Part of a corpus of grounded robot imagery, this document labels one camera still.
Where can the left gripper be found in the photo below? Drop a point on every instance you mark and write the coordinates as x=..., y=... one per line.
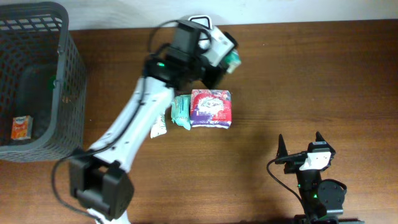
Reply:
x=211, y=71

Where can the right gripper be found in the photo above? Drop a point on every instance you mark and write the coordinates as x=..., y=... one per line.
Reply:
x=296, y=166

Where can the green small tissue box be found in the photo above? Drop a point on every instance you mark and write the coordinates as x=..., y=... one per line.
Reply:
x=233, y=61

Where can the pink purple tissue pack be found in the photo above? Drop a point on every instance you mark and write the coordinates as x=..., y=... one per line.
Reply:
x=211, y=108

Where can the teal wet wipes pack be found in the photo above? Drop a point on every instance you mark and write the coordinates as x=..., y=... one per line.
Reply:
x=180, y=111

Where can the white tube with tan cap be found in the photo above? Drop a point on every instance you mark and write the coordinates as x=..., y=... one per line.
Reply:
x=159, y=127

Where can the green lid jar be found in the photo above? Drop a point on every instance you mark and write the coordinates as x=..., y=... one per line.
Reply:
x=52, y=82

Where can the orange small tissue box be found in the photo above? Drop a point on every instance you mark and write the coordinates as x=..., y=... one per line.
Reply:
x=22, y=128

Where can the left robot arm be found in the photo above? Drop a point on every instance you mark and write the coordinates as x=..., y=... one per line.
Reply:
x=99, y=176

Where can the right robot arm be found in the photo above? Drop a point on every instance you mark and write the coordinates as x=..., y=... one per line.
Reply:
x=321, y=199

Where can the dark grey plastic basket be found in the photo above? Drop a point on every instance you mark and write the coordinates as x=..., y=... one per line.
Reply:
x=36, y=44

